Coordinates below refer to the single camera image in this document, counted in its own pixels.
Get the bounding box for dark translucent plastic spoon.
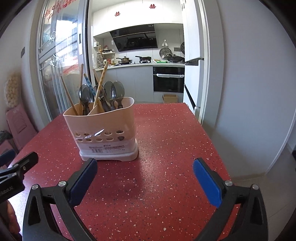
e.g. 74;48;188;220
79;84;93;115

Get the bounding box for thin curved wooden chopstick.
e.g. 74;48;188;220
93;69;104;113

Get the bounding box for yellow patterned chopstick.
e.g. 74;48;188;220
93;61;110;108

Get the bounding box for plain wooden chopstick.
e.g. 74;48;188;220
61;76;78;115

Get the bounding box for grey kitchen cabinets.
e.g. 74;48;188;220
104;63;185;103

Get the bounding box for person's hand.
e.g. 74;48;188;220
1;200;20;235

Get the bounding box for bag of round balls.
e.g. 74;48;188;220
4;72;21;109

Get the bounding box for beige plastic utensil holder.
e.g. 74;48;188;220
63;97;138;162

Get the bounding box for blue patterned chopstick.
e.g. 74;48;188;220
84;73;96;97

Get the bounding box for glass sliding door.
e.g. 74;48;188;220
37;1;89;121

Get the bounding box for cardboard box on floor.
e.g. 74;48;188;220
162;94;178;103

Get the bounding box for cooking pot on stove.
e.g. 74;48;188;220
116;56;132;65

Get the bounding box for white refrigerator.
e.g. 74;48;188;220
181;1;204;113

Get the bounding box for black built-in oven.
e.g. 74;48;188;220
152;66;185;93

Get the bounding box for black wok on stove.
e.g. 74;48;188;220
135;56;152;63

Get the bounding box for black range hood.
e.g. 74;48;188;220
110;24;158;52

